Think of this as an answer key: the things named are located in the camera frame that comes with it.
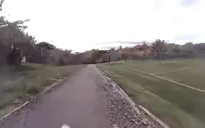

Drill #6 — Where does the robot's own part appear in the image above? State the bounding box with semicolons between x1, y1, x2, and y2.
60;123;71;128

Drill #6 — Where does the rough grass verge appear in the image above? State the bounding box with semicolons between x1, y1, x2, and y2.
0;62;88;123

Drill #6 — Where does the row of trees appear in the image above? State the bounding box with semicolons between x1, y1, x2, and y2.
81;38;205;64

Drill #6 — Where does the pale stone kerb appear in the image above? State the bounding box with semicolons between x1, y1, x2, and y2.
101;71;173;128
0;76;70;126

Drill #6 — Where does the grey gravel strip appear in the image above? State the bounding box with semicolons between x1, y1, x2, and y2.
95;64;164;128

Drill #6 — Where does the group of dark trees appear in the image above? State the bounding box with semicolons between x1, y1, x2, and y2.
0;0;83;66

